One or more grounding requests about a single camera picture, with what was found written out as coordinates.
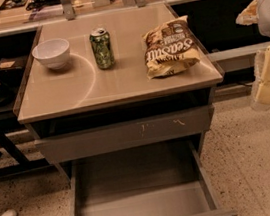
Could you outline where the open grey middle drawer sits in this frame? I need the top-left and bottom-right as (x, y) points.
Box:
(70, 139), (237, 216)

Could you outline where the closed grey top drawer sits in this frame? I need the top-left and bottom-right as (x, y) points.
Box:
(35, 105), (214, 165)

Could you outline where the brown sea salt chip bag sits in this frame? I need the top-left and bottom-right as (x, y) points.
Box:
(143, 16), (200, 79)

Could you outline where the grey drawer cabinet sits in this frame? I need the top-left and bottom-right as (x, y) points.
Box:
(0, 0), (246, 216)

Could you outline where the green soda can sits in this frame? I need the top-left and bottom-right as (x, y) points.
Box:
(89, 27), (115, 70)

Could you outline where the white bowl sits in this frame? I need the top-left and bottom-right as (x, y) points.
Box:
(32, 38), (71, 70)

